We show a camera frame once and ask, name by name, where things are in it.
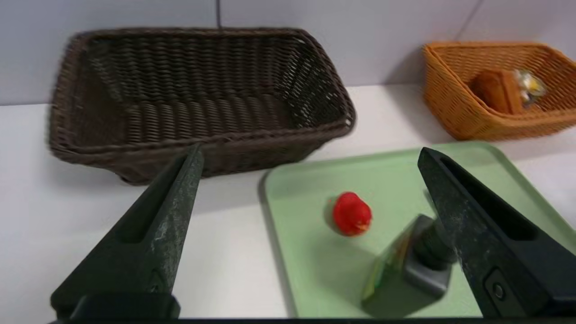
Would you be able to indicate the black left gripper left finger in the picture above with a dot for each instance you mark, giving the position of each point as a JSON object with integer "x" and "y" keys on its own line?
{"x": 148, "y": 234}

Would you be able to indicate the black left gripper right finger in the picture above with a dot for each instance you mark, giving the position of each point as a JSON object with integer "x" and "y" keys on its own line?
{"x": 490, "y": 243}

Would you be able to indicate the black pump soap bottle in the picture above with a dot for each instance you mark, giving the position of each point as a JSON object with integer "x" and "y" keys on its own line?
{"x": 405, "y": 283}

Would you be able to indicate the orange cake slice toy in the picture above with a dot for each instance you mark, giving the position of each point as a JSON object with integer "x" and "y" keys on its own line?
{"x": 495, "y": 92}

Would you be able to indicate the dark brown wicker basket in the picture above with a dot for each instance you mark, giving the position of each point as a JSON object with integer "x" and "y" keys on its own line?
{"x": 202, "y": 117}

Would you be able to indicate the orange wicker basket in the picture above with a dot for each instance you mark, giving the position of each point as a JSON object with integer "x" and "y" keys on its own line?
{"x": 454, "y": 112}

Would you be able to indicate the red rubber duck toy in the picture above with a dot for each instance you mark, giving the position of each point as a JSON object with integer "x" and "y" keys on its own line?
{"x": 351, "y": 215}

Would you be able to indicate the light green plastic tray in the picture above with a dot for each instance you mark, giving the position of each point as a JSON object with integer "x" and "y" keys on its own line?
{"x": 315, "y": 270}

